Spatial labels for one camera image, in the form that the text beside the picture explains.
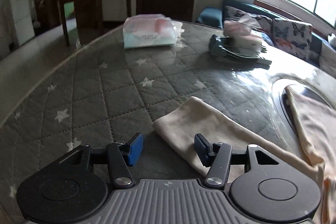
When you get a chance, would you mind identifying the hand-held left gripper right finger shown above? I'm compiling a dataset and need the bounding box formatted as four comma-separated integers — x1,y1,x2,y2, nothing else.
194,133,281,187

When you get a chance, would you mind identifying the cream fleece garment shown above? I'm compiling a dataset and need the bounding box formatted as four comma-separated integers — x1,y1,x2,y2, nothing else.
153,85,336,224

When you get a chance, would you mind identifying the large butterfly print pillow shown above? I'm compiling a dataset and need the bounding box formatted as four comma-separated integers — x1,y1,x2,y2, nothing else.
272,18,314,60

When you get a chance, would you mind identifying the white tissue pack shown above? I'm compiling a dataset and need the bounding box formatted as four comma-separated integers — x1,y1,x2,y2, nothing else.
123,14,184,50

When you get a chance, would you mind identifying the round black induction cooktop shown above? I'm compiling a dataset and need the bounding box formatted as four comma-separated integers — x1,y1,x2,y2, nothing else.
272,77,334,135

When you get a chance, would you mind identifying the grey quilted star table cover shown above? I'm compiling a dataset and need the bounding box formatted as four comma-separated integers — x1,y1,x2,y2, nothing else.
0,21,336,224

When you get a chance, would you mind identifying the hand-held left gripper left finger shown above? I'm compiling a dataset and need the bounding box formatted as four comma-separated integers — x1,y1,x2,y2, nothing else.
54,133,144,187

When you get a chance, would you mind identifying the blue sofa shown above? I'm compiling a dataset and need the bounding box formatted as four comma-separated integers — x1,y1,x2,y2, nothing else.
196,0,336,75

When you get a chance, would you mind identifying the white refrigerator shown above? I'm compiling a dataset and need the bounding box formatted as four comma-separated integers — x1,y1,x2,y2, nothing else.
9,0,35,46

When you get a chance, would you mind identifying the pink tissue box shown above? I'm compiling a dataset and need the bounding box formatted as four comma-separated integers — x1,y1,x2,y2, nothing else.
223,15,264,52

